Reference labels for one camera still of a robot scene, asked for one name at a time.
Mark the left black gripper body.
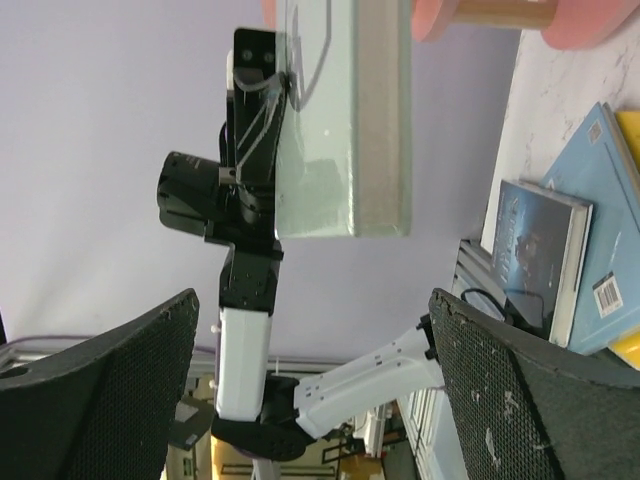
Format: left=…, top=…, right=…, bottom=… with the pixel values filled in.
left=157, top=151, right=282, bottom=255

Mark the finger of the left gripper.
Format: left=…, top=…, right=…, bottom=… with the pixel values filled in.
left=226, top=28, right=288, bottom=185

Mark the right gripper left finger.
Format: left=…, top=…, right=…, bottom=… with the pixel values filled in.
left=1, top=289, right=199, bottom=479

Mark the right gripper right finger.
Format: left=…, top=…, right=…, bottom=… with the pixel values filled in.
left=429, top=289, right=639, bottom=479

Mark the pale grey-green book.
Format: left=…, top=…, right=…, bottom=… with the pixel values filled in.
left=270, top=1, right=413, bottom=238

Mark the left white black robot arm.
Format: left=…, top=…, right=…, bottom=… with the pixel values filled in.
left=157, top=28, right=444, bottom=462

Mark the dark blue Wuthering Heights book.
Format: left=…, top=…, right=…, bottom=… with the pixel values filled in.
left=492, top=180, right=593, bottom=347

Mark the light blue book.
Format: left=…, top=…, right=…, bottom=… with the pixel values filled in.
left=540, top=102, right=639, bottom=355

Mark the pink three-tier wooden shelf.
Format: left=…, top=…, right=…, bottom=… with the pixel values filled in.
left=261, top=1, right=639, bottom=54

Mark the aluminium mounting rail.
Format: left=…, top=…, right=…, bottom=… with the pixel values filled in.
left=452, top=240, right=506, bottom=319

